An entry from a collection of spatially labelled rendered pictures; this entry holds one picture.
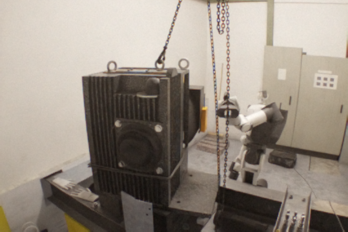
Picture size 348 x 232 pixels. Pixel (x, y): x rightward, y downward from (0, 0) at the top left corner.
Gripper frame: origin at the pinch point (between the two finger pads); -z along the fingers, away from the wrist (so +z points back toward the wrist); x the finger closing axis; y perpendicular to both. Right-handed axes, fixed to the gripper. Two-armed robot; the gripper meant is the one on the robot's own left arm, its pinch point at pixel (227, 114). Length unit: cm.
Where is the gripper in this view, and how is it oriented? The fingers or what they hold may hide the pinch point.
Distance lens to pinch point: 131.1
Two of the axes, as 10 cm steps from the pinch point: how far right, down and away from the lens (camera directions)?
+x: 9.7, 0.3, -2.4
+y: 0.4, 9.6, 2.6
